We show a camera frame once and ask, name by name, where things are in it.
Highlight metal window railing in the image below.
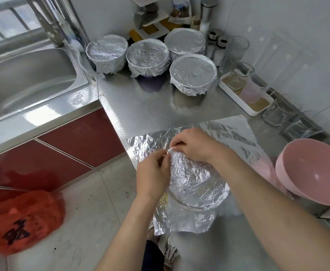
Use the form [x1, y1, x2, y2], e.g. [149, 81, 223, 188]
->
[0, 0, 42, 43]

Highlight foil-wrapped bowl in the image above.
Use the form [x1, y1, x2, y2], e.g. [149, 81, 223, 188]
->
[164, 27, 207, 60]

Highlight person's right hand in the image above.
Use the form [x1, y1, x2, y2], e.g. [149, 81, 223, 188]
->
[170, 128, 228, 165]

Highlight white shaker with black lid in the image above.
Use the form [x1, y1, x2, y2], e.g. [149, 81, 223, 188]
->
[213, 35, 229, 67]
[206, 31, 219, 60]

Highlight colourful snack packet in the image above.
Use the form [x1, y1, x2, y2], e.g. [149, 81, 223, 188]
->
[171, 0, 192, 23]

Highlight steel faucet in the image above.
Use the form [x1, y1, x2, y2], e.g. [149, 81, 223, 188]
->
[24, 0, 66, 47]

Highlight pink translucent cup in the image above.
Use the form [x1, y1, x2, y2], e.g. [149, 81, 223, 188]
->
[239, 76, 265, 105]

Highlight white rectangular tray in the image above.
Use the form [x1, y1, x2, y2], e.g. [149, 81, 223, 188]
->
[219, 70, 274, 117]

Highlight tall white steel-capped bottle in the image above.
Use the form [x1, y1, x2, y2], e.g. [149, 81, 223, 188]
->
[199, 0, 219, 34]

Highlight person's right forearm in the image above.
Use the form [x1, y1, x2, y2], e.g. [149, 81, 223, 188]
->
[210, 146, 330, 271]

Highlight foil-covered bowl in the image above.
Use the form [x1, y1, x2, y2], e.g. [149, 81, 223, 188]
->
[152, 146, 232, 236]
[170, 53, 219, 97]
[85, 34, 129, 75]
[126, 39, 171, 79]

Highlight person's dark trousers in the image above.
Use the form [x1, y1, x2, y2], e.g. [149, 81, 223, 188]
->
[141, 240, 166, 271]

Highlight stainless steel sink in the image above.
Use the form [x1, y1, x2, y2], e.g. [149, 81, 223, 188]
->
[0, 42, 101, 158]

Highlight white corner shelf rack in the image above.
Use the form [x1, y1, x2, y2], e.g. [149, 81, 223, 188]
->
[130, 0, 193, 38]

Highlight person's right white shoe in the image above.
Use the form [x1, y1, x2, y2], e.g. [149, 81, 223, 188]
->
[162, 234, 180, 263]

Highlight stack of aluminium foil sheets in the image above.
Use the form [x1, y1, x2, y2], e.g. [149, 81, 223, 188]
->
[127, 115, 279, 192]

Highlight red kitchen cabinet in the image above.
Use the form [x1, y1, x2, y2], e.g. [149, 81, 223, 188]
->
[0, 107, 126, 207]

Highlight white dish brush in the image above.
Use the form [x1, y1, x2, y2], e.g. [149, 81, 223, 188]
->
[69, 38, 85, 53]

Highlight red plastic bag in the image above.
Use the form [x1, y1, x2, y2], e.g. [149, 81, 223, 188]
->
[0, 190, 66, 256]

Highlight person's left hand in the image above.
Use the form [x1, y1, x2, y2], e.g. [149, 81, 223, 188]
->
[136, 148, 173, 206]

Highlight person's left forearm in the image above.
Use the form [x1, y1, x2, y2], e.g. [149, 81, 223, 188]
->
[94, 195, 166, 271]

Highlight pink bowl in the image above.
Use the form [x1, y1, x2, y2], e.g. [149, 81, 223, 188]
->
[276, 138, 330, 207]

